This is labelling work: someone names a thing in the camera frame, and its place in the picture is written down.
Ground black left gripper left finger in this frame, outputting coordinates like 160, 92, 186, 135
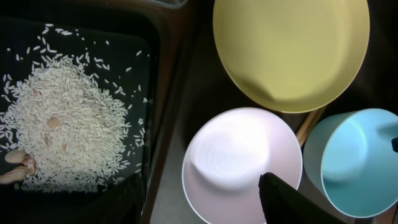
258, 172, 345, 224

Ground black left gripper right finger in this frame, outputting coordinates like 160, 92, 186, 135
391, 137, 398, 152

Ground light blue bowl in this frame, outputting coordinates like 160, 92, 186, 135
303, 108, 397, 218

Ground white pink bowl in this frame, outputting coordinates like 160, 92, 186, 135
182, 108, 303, 223

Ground pile of rice grains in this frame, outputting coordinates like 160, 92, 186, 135
1, 54, 131, 193

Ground black waste tray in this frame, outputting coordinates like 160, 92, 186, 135
1, 1, 160, 223

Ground clear plastic waste bin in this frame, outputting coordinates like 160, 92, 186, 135
141, 0, 188, 9

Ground right wooden chopstick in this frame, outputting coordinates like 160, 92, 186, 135
299, 106, 326, 146

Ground wooden chopstick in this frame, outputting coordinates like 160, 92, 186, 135
299, 106, 326, 146
296, 110, 318, 141

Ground left wooden chopstick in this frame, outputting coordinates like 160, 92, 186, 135
296, 110, 318, 141

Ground yellow plate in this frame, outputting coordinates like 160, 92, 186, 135
213, 0, 370, 113

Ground dark brown serving tray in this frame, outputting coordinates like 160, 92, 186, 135
142, 1, 397, 223

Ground peanut pieces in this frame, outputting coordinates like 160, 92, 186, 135
1, 149, 35, 185

